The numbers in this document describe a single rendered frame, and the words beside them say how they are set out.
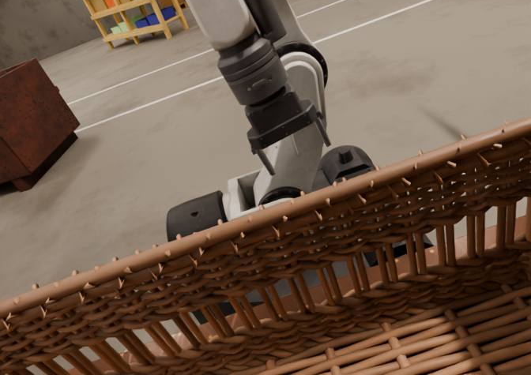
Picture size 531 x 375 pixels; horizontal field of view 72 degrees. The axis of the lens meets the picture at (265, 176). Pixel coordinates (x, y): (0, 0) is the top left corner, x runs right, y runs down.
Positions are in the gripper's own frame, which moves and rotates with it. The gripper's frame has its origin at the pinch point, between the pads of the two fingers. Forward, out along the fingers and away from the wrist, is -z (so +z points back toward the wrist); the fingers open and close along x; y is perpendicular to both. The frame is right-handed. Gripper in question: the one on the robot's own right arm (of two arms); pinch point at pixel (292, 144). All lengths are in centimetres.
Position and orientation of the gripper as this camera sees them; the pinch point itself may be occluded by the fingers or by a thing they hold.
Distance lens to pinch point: 62.8
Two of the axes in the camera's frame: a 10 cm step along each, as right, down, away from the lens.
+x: 8.8, -4.6, -1.3
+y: -1.2, -4.8, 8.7
